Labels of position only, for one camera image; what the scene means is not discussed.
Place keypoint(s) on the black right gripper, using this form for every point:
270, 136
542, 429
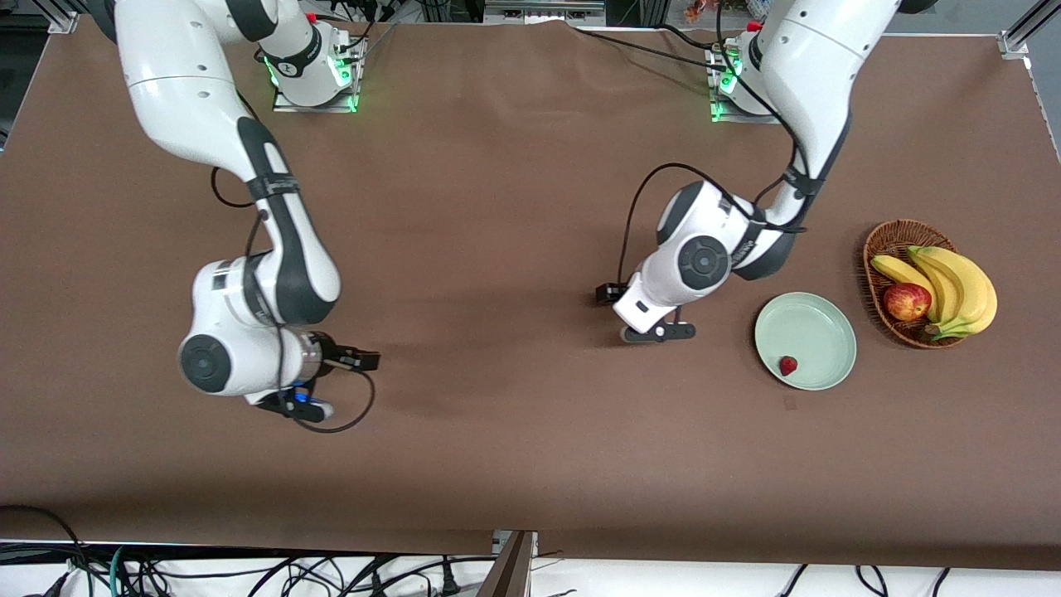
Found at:
336, 351

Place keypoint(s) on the red strawberry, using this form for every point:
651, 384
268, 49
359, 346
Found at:
788, 366

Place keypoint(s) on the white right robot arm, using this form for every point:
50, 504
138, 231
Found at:
166, 83

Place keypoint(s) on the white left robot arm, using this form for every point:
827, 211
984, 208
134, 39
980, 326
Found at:
821, 75

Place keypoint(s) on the pale green plate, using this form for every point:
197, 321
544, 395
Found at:
821, 332

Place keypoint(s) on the table cover sheet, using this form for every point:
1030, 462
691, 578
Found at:
497, 207

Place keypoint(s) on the brown wicker basket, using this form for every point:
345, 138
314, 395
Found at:
891, 240

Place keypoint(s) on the grey power strip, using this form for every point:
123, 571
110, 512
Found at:
539, 10

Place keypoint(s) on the red apple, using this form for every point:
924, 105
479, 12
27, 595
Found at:
906, 302

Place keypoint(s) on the yellow banana bunch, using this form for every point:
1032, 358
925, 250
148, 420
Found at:
970, 290

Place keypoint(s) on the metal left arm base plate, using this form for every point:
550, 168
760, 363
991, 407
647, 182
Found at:
746, 118

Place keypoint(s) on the brown wooden post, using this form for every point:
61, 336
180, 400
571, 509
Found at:
507, 572

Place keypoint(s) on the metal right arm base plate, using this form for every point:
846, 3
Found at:
290, 105

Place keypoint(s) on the aluminium frame profile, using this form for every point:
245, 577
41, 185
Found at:
1024, 29
62, 16

